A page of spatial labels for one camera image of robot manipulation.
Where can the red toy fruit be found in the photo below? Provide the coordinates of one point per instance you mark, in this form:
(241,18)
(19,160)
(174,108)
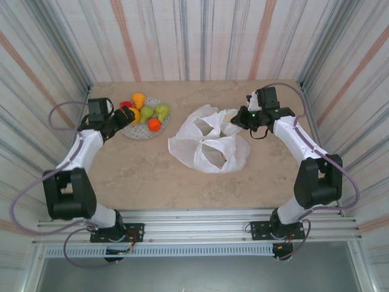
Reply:
(124,104)

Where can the yellow round toy fruit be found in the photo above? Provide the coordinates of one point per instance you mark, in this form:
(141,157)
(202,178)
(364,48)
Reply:
(136,117)

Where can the orange-yellow toy pear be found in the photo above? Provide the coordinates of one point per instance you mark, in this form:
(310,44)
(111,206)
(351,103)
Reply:
(138,99)

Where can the green toy pear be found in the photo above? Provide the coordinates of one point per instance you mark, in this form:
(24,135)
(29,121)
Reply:
(162,111)
(146,113)

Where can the orange toy tangerine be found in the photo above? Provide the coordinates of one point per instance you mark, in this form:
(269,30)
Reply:
(154,124)

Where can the white printed plastic bag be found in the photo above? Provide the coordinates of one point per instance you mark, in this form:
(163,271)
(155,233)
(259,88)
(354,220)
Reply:
(209,146)

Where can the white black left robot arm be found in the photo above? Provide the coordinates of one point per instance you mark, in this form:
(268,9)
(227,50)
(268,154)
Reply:
(85,146)

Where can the speckled round plate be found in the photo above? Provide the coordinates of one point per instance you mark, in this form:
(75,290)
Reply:
(139,131)

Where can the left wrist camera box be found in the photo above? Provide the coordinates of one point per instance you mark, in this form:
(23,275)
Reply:
(97,108)

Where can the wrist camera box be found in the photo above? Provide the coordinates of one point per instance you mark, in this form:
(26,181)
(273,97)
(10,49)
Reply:
(267,95)
(97,108)

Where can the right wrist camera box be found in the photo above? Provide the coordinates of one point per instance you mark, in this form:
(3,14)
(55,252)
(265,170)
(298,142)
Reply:
(267,95)

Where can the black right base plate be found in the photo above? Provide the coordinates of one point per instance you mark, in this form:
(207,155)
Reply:
(258,231)

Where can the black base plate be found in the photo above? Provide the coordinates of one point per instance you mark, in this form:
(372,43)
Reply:
(258,231)
(136,232)

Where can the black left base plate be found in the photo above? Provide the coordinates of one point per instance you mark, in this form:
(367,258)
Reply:
(136,232)

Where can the aluminium mounting rail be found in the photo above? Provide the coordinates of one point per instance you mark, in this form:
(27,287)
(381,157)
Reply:
(194,226)

